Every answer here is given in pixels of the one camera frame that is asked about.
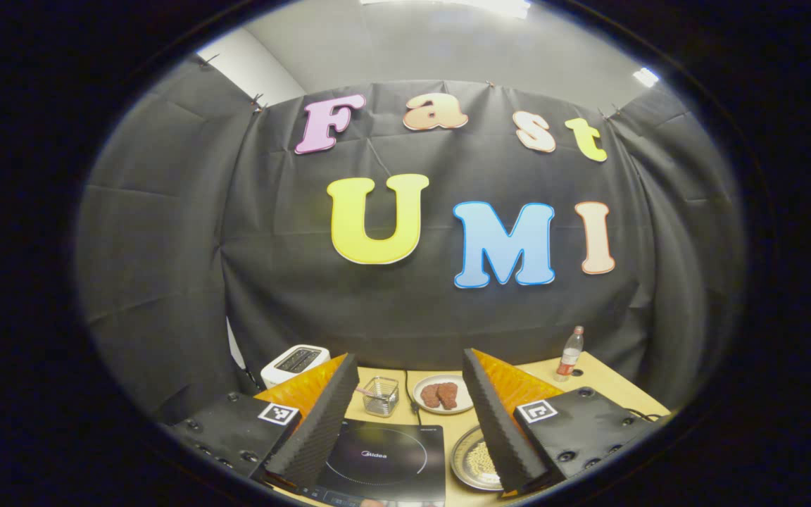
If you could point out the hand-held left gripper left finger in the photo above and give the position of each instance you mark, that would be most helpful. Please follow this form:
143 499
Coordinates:
236 429

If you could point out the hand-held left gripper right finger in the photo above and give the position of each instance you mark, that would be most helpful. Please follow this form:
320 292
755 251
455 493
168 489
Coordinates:
500 429

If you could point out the black induction cooktop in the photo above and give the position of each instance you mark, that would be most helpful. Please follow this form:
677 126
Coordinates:
391 458

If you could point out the pile of soybeans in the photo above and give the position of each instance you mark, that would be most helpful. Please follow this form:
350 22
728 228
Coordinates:
479 461

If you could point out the round white plate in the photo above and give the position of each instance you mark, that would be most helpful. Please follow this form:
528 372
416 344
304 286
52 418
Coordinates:
463 403

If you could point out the red meat slice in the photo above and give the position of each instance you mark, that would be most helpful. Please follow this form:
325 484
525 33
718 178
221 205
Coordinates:
448 396
430 396

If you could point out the white toaster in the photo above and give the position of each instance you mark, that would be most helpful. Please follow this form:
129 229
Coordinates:
293 362

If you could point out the clear water bottle red label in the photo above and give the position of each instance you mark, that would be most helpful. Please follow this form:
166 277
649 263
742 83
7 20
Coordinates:
571 355

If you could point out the pink striped straw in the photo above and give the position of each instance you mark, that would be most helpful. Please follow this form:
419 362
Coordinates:
365 391

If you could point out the black backdrop cloth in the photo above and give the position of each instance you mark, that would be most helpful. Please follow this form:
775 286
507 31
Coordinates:
166 246

